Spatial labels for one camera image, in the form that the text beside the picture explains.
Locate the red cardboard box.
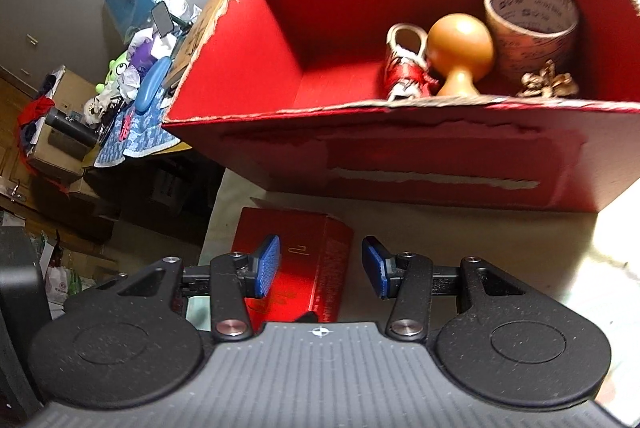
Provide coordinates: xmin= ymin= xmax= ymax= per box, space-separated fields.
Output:
xmin=161 ymin=0 xmax=640 ymax=215

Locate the black cylinder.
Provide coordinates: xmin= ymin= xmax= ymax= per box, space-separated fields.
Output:
xmin=45 ymin=108 xmax=101 ymax=147

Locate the brown pine cone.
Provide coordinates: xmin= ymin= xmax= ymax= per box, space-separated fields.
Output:
xmin=515 ymin=58 xmax=581 ymax=99

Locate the round wooden knob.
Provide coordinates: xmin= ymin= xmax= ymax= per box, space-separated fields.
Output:
xmin=427 ymin=12 xmax=496 ymax=98

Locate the brown cardboard box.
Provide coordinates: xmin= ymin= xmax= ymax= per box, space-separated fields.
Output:
xmin=27 ymin=68 xmax=102 ymax=190

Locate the red cloth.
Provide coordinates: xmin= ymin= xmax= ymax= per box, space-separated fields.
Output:
xmin=19 ymin=97 xmax=57 ymax=130

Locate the printed tape roll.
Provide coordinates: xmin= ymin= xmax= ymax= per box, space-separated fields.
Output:
xmin=482 ymin=0 xmax=581 ymax=85

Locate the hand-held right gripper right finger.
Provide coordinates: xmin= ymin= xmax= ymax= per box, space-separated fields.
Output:
xmin=361 ymin=235 xmax=526 ymax=340

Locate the small red packaging box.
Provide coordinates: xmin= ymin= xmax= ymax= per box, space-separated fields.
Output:
xmin=232 ymin=207 xmax=355 ymax=333

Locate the blue curved pad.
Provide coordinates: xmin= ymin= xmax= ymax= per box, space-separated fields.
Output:
xmin=136 ymin=57 xmax=172 ymax=115

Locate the black phone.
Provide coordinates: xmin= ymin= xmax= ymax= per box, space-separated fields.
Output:
xmin=151 ymin=1 xmax=174 ymax=34

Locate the pale green tablecloth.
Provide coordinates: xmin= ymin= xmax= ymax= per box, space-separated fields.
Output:
xmin=185 ymin=168 xmax=640 ymax=428

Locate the white plastic bag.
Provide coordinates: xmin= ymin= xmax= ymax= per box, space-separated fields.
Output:
xmin=44 ymin=264 xmax=84 ymax=310

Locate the green plush toy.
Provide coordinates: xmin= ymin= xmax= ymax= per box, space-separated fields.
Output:
xmin=95 ymin=51 xmax=132 ymax=92

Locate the blue patterned cloth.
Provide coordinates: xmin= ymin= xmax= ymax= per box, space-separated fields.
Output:
xmin=92 ymin=88 xmax=184 ymax=170

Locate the miniature red sneaker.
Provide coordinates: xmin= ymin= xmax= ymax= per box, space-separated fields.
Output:
xmin=382 ymin=23 xmax=442 ymax=102

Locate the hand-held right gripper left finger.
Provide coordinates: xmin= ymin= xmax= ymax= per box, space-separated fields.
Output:
xmin=95 ymin=234 xmax=282 ymax=343

